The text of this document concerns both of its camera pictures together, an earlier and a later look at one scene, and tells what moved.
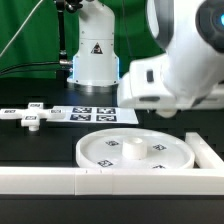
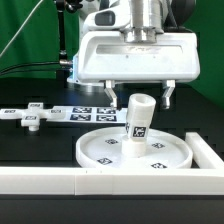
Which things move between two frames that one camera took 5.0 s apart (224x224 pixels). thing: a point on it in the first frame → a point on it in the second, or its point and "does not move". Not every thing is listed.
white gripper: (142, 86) → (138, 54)
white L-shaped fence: (206, 180) does not move
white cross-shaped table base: (31, 116) does not move
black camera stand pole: (64, 68) does not move
